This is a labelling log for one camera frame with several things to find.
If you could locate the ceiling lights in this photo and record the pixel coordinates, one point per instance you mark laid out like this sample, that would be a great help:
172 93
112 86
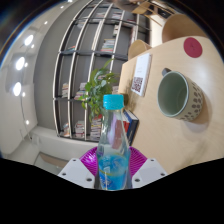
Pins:
20 63

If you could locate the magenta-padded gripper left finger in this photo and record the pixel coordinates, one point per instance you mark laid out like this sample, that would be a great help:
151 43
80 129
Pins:
78 171

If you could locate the grey bookshelf unit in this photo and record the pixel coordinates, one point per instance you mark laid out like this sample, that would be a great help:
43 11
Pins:
75 53

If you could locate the wooden slat chair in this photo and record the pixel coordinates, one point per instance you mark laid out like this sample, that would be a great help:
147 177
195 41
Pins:
151 11

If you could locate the flat round red coaster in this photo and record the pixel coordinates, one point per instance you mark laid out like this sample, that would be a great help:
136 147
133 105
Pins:
193 47

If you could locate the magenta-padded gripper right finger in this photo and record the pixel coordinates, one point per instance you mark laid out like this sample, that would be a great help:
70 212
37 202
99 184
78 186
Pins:
150 171

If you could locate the white booklet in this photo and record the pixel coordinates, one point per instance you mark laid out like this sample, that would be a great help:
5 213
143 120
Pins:
142 71

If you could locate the green patterned ceramic mug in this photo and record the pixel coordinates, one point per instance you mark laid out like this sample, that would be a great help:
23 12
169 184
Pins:
186 100

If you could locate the red book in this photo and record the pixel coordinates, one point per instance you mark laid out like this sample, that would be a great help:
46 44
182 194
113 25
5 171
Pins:
125 121

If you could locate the clear bottle with blue cap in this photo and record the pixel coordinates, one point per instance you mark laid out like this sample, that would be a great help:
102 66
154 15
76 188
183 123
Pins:
113 166

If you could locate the leafy potted plant, white pot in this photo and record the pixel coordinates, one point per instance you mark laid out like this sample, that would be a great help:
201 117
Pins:
98 86

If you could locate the dark blue book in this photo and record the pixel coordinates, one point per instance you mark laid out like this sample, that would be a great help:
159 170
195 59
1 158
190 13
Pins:
133 125

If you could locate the round-backed wooden chair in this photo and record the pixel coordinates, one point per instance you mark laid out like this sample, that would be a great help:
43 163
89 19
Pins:
181 28
138 48

